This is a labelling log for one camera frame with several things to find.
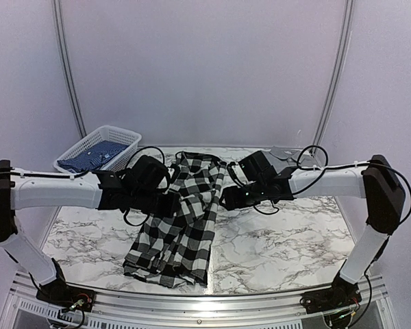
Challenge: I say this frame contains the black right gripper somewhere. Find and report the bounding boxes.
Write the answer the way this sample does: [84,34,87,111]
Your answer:
[219,180,267,210]

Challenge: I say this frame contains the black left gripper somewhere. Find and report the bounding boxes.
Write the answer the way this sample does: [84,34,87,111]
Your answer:
[131,188,180,218]

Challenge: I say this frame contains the black white plaid shirt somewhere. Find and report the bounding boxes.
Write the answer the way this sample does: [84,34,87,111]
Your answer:
[123,151,227,288]

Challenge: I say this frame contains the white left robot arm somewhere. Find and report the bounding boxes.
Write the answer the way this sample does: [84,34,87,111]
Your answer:
[0,156,180,305]

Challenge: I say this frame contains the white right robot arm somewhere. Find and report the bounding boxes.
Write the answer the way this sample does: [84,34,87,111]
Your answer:
[220,146,411,307]

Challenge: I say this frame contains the folded grey shirt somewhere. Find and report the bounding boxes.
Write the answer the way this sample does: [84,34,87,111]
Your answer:
[263,146,317,173]

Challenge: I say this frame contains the white plastic basket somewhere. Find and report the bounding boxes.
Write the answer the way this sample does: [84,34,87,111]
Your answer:
[53,125,142,173]

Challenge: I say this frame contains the blue shirt in basket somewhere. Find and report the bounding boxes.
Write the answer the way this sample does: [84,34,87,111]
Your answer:
[57,141,127,173]

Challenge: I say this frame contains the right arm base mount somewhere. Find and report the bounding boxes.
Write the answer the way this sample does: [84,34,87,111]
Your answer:
[299,287,362,314]

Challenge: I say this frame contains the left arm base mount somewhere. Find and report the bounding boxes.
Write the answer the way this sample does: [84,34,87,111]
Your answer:
[36,282,95,312]

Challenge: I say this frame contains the aluminium front frame rail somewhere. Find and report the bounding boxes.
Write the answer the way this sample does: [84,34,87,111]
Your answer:
[0,272,398,328]

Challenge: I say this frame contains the right aluminium corner post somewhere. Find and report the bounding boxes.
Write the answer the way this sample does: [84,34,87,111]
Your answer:
[312,0,355,145]

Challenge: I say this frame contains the aluminium corner post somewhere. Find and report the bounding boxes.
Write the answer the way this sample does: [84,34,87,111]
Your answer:
[312,0,355,145]
[51,0,87,138]

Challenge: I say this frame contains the left aluminium corner post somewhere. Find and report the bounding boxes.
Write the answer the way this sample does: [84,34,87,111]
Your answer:
[51,0,87,138]

